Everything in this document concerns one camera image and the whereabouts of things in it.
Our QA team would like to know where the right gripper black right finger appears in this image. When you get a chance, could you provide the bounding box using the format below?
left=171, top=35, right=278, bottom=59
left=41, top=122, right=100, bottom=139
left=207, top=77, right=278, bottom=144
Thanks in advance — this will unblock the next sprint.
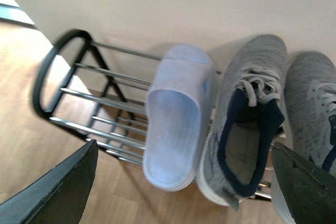
left=271, top=142, right=335, bottom=223

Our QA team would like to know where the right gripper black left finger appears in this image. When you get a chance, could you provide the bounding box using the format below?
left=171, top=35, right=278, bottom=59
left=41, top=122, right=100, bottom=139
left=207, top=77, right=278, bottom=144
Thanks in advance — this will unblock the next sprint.
left=1, top=140, right=98, bottom=223

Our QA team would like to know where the grey knit sneaker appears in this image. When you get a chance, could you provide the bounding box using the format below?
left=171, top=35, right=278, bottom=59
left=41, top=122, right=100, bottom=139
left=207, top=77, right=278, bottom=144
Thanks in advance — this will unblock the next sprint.
left=196, top=34, right=287, bottom=208
left=271, top=51, right=336, bottom=224

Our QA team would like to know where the light blue slipper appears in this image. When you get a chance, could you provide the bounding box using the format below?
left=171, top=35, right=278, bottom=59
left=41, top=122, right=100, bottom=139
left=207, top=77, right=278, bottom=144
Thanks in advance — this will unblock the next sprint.
left=143, top=44, right=218, bottom=191

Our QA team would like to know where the black metal shoe rack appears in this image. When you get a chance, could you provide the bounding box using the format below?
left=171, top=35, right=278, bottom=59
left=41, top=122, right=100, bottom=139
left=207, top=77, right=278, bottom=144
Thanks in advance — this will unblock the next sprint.
left=31, top=29, right=288, bottom=201

